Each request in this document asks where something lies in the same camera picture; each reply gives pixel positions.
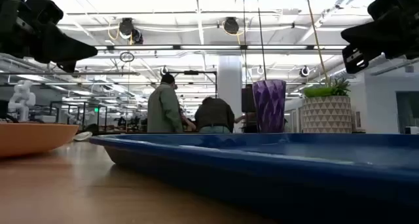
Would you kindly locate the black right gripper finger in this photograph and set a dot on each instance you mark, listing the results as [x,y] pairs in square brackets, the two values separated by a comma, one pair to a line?
[386,34]
[357,57]

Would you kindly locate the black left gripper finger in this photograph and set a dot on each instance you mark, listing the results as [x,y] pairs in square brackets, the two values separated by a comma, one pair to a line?
[59,47]
[68,67]

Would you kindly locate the orange plate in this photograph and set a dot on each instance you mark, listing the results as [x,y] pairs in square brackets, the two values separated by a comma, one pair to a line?
[32,139]

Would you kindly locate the purple faceted plastic cup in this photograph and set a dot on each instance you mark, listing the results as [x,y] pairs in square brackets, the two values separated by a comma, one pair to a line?
[269,106]

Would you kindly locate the blue plastic tray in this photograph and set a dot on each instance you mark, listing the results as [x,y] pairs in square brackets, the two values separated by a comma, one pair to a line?
[262,171]

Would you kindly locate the green potted plant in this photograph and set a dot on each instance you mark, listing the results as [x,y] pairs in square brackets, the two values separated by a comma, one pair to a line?
[322,90]

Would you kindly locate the white humanoid robot figure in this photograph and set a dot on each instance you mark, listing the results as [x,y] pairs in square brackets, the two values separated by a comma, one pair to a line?
[21,99]

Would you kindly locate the triangle-patterned plant pot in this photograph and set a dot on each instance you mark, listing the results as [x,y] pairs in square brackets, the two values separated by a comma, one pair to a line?
[327,116]

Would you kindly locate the white box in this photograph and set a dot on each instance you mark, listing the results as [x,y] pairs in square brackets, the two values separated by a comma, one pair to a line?
[411,130]

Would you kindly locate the person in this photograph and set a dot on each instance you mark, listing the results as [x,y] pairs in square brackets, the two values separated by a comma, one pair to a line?
[163,109]
[214,114]

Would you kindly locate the black monitor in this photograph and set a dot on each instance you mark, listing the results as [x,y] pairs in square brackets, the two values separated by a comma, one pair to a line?
[247,101]

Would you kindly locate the white building column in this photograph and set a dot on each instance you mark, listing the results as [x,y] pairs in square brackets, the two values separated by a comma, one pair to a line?
[229,83]

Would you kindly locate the long ceiling light strip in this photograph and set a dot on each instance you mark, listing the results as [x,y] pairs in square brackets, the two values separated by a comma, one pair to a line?
[209,47]

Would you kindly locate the black workbench frame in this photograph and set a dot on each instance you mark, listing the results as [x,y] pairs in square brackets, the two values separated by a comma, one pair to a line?
[80,114]

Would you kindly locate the black metal frame stand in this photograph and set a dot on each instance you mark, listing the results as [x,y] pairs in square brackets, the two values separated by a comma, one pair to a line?
[191,72]

